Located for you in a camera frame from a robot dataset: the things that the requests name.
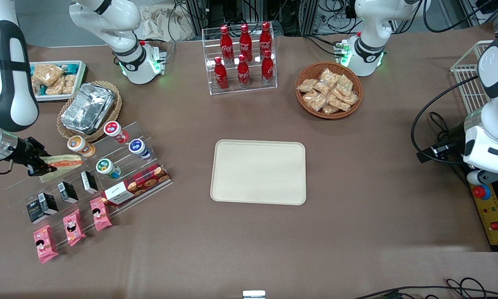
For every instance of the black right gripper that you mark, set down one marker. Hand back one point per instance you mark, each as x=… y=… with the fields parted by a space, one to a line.
x=25 y=152

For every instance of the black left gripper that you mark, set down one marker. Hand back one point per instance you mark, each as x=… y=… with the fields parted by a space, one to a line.
x=455 y=136

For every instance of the sandwich pale bread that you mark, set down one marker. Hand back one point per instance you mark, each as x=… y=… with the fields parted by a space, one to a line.
x=62 y=174

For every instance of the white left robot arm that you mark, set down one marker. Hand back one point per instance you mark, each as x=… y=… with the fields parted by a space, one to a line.
x=369 y=45

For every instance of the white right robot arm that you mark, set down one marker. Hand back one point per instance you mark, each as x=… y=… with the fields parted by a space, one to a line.
x=14 y=83

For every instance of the beige plastic serving tray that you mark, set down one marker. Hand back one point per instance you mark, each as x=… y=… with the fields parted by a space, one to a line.
x=258 y=172

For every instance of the orange lid yogurt cup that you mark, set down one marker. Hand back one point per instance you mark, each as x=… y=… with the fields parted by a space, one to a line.
x=77 y=144

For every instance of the small black carton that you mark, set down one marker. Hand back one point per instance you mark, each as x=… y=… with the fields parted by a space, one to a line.
x=49 y=202
x=90 y=182
x=68 y=192

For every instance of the black carton with lettering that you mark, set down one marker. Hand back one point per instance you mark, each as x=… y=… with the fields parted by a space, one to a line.
x=36 y=214

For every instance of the green lid yogurt cup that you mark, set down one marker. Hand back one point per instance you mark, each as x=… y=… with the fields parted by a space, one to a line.
x=105 y=166

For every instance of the stack of foil containers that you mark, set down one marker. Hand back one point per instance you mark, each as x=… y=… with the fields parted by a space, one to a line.
x=87 y=109

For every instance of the puffed rice snack bag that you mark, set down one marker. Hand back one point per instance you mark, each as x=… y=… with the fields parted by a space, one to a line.
x=55 y=87
x=36 y=86
x=47 y=74
x=69 y=84

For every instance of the pink snack packet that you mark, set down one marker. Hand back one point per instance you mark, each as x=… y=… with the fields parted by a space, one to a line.
x=45 y=245
x=100 y=214
x=73 y=228

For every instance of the red lid yogurt cup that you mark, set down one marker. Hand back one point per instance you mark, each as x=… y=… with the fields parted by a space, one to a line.
x=114 y=129

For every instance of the clear acrylic stepped stand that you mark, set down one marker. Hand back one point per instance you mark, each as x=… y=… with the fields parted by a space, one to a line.
x=120 y=151

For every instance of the yellow emergency stop box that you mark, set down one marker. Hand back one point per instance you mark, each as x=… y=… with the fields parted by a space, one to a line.
x=494 y=216

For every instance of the oval light wicker basket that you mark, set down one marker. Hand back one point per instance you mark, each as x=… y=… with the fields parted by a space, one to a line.
x=114 y=112

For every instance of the white rectangular snack bin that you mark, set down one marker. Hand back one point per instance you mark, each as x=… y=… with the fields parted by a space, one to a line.
x=82 y=79

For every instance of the teal snack wrapper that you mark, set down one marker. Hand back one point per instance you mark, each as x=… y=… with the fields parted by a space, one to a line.
x=71 y=67

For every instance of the blue lid yogurt cup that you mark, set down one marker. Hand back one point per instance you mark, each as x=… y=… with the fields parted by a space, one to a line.
x=137 y=146

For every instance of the red cookie box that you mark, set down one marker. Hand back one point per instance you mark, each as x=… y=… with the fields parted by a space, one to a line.
x=141 y=182

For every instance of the clear-wrapped rice cracker packet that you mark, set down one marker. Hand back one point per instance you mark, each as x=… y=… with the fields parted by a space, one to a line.
x=315 y=100
x=329 y=77
x=339 y=103
x=307 y=85
x=322 y=88
x=350 y=99
x=330 y=109
x=344 y=85

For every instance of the round brown wicker basket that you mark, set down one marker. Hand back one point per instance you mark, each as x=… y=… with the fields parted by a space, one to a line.
x=302 y=106

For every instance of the crumpled beige cloth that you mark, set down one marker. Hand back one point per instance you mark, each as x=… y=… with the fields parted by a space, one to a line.
x=161 y=23

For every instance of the red cola bottle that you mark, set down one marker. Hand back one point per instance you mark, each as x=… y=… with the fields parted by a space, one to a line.
x=226 y=41
x=243 y=74
x=221 y=77
x=267 y=70
x=245 y=39
x=265 y=37

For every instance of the clear acrylic bottle rack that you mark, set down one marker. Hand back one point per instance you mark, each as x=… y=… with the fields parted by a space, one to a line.
x=240 y=89

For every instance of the small white device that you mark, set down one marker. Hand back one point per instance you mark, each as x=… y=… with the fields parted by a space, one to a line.
x=253 y=295

